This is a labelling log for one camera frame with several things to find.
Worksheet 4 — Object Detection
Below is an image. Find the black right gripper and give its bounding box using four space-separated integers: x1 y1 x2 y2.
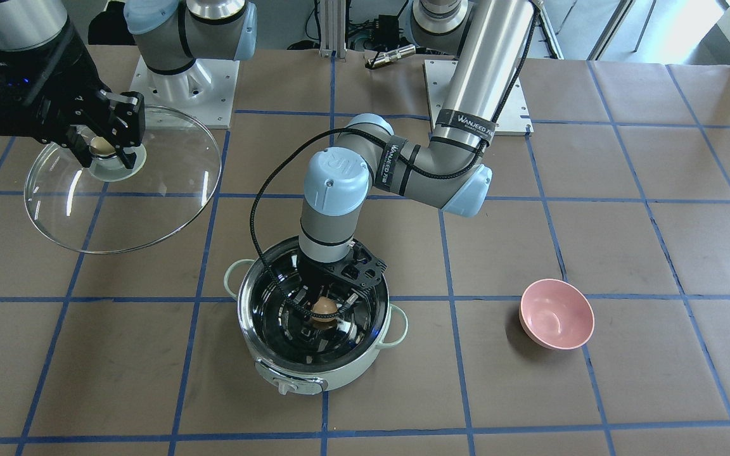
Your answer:
0 21 146 172

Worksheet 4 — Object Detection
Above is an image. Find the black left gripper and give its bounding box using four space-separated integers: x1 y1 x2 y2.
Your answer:
295 239 387 317

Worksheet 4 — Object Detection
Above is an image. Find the brown egg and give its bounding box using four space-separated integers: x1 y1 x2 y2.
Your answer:
312 296 337 328

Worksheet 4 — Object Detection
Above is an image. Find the glass pot lid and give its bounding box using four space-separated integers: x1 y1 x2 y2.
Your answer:
23 106 222 255

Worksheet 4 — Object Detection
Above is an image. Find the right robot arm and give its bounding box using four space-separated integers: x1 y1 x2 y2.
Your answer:
0 1 257 178

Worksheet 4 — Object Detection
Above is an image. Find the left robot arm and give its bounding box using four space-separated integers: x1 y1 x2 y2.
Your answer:
286 1 538 319

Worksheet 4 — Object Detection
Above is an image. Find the mint green cooking pot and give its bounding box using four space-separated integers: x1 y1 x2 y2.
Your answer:
223 237 409 395

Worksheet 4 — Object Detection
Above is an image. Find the pink bowl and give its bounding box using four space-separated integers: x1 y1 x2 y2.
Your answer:
518 278 596 350

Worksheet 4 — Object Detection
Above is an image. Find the black power adapter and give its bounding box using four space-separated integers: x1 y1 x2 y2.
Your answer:
370 15 400 50

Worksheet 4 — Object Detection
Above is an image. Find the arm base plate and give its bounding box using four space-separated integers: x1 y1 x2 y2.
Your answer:
130 57 240 129
423 60 533 136

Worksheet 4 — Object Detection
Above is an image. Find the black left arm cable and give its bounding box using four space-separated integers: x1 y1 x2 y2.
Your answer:
250 127 366 320

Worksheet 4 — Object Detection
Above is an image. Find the aluminium frame post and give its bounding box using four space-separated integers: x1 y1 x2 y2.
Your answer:
318 0 348 60

